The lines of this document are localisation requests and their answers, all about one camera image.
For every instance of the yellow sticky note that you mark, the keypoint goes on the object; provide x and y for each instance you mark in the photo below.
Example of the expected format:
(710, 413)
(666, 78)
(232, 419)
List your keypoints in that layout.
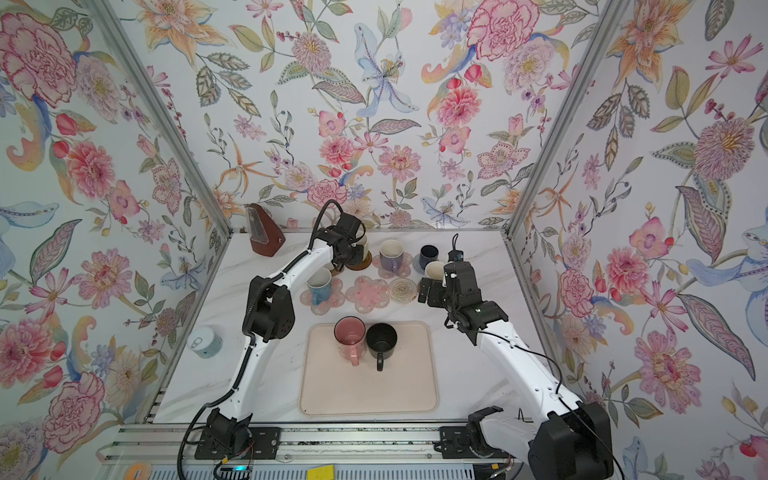
(325, 472)

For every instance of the grey blue round coaster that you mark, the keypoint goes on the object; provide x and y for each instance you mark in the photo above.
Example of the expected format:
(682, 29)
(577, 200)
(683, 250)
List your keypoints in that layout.
(416, 264)

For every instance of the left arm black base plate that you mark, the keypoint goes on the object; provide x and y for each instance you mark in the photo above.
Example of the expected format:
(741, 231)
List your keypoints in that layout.
(236, 442)

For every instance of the white mug purple handle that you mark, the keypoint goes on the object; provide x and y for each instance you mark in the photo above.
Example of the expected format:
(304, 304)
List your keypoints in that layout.
(391, 252)

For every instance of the cream mug pink handle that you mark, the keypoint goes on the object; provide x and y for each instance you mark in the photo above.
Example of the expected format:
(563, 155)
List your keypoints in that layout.
(435, 270)

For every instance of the beige serving tray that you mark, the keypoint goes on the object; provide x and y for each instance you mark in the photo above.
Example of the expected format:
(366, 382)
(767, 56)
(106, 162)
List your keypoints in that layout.
(333, 386)

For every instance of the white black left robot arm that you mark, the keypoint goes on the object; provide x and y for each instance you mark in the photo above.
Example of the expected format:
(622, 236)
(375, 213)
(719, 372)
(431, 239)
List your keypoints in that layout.
(270, 315)

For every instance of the white embroidered round coaster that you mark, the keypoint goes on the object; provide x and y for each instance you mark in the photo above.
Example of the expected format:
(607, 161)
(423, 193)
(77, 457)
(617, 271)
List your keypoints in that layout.
(403, 290)

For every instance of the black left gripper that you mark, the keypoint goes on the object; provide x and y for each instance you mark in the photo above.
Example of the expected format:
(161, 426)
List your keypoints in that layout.
(356, 259)

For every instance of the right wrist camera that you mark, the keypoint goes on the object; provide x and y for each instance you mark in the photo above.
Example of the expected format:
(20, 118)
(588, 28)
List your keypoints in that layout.
(456, 255)

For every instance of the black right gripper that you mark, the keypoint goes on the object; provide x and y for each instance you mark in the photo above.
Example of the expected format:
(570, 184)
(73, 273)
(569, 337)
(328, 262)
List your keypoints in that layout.
(437, 289)

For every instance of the black mug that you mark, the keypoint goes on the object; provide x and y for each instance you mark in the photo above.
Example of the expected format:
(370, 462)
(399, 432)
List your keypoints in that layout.
(381, 340)

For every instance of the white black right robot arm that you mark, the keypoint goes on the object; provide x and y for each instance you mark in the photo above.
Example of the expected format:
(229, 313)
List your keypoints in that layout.
(546, 426)

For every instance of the brown wooden metronome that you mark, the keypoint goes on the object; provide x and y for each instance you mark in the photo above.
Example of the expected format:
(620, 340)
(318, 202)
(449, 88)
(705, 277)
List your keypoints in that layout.
(266, 237)

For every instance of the aluminium front rail frame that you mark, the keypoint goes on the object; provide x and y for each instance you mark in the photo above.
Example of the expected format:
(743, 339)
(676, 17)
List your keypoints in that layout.
(368, 450)

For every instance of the cream mug green handle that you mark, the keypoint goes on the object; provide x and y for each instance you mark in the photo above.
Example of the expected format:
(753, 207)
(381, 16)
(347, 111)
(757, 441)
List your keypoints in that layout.
(363, 244)

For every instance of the small dark navy mug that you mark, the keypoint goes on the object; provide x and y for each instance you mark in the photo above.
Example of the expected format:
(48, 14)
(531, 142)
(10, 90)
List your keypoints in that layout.
(427, 254)

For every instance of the brown round wooden coaster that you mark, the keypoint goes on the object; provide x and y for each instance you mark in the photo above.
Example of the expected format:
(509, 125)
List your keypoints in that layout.
(362, 265)

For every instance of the orange tape roll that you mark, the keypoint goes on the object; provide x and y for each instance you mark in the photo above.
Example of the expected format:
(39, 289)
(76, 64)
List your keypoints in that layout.
(138, 471)

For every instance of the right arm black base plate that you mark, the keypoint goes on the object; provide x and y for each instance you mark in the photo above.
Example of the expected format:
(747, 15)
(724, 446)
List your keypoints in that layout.
(466, 442)

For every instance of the white mug blue handle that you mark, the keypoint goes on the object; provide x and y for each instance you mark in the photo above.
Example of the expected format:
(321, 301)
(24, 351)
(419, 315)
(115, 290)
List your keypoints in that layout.
(320, 286)

